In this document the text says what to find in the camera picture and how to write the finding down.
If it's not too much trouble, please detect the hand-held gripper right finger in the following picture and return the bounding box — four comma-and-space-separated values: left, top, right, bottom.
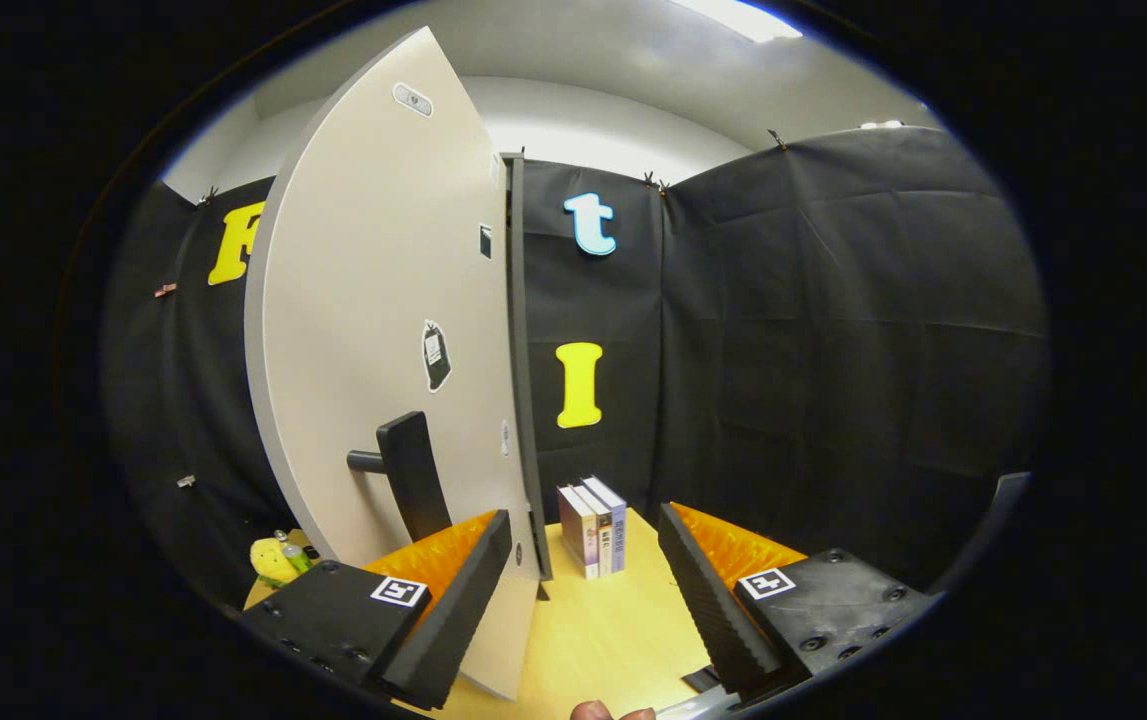
658, 502, 939, 701

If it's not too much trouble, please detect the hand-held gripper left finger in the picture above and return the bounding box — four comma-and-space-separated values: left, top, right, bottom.
238, 508, 514, 711

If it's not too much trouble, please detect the dark grey shoe cabinet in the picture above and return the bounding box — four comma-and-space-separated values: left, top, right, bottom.
501, 150, 554, 581

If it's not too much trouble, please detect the blue spine book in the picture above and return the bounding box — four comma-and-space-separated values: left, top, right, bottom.
583, 476, 628, 574

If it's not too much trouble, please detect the pale spine book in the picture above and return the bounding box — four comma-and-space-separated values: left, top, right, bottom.
573, 482, 615, 577

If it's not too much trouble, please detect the green drink bottle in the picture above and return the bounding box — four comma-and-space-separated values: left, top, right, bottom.
273, 530, 320, 574

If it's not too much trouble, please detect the yellow pineapple plush toy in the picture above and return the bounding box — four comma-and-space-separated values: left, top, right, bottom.
250, 538, 300, 587

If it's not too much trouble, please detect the black backdrop cloth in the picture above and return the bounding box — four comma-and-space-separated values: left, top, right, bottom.
103, 125, 1052, 611

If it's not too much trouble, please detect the grey curved bar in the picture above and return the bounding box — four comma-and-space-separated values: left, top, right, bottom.
931, 472, 1032, 593

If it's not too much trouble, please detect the long ceiling light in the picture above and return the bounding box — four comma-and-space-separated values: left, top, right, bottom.
673, 0, 804, 43

